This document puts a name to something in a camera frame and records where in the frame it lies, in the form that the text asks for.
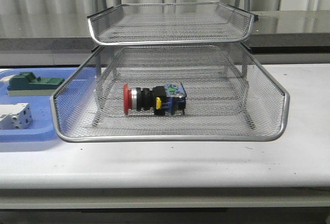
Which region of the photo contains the red emergency stop push button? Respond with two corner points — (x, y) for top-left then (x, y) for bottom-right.
(123, 83), (187, 116)

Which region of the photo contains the silver mesh tray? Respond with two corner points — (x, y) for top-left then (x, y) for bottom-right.
(87, 2), (256, 46)
(100, 85), (248, 116)
(51, 43), (290, 142)

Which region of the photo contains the grey stone counter ledge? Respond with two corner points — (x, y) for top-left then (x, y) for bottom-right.
(1, 10), (329, 54)

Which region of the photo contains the green and beige switch block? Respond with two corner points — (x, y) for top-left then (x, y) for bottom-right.
(1, 72), (65, 97)

